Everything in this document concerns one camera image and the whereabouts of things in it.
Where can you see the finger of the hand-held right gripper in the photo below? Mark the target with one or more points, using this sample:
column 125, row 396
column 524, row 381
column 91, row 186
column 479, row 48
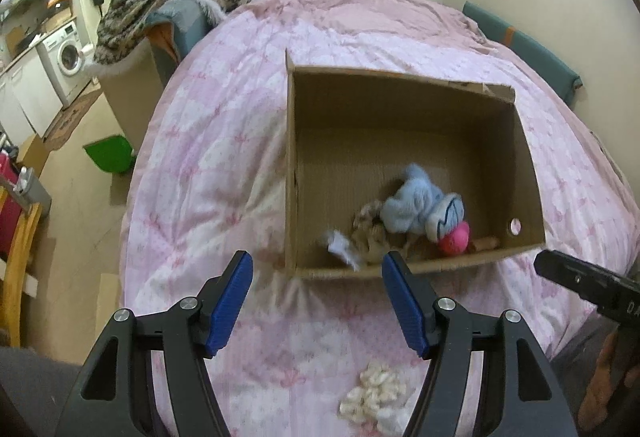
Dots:
column 575, row 277

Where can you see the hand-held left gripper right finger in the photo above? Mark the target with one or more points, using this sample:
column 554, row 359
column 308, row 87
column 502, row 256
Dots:
column 405, row 307

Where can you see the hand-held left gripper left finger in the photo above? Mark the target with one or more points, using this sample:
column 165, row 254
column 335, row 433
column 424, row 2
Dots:
column 230, row 307

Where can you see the pink silicone toy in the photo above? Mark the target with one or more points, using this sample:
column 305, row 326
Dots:
column 455, row 242

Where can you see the cream plush toy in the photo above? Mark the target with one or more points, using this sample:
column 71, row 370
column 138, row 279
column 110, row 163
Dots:
column 372, row 389

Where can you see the peach squeeze tube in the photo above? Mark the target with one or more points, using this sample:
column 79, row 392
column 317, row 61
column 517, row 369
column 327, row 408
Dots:
column 485, row 244

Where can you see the brown plush toy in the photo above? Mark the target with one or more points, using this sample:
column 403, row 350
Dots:
column 367, row 217

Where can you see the blue plush toy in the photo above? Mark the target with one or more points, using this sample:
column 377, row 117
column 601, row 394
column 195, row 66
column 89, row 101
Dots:
column 407, row 207

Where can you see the brown cardboard box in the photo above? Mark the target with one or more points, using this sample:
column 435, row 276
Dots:
column 380, row 127

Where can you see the person's right hand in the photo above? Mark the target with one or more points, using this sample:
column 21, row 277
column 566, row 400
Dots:
column 602, row 382

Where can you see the person's right leg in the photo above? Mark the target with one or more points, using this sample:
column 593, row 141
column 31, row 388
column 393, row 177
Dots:
column 580, row 342

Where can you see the person's leg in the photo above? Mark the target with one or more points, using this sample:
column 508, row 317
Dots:
column 580, row 342
column 35, row 392

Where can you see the pink patterned bedspread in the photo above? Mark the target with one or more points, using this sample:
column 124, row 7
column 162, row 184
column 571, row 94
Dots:
column 225, row 142

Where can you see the person's left leg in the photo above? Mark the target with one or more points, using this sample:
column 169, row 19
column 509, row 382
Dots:
column 35, row 392

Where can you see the yellow wooden chair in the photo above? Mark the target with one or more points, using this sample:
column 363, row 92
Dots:
column 22, row 242

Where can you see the grey bin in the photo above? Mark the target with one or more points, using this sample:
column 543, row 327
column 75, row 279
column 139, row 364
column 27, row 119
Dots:
column 37, row 194

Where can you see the teal headboard cushion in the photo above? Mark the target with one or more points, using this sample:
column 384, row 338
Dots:
column 525, row 54

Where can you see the tall beige box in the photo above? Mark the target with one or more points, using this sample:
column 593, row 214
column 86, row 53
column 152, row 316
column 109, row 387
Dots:
column 132, row 97

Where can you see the red bag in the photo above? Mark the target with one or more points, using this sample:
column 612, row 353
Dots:
column 7, row 217

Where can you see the brown doormat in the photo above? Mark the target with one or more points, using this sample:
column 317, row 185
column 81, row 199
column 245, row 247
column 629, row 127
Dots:
column 75, row 112

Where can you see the teal padded cushion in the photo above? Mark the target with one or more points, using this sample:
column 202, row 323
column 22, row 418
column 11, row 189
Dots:
column 187, row 17

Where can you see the white kitchen cabinet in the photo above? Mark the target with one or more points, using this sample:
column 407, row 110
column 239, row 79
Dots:
column 25, row 87

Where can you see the white washing machine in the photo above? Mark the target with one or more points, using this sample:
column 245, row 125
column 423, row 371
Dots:
column 62, row 57

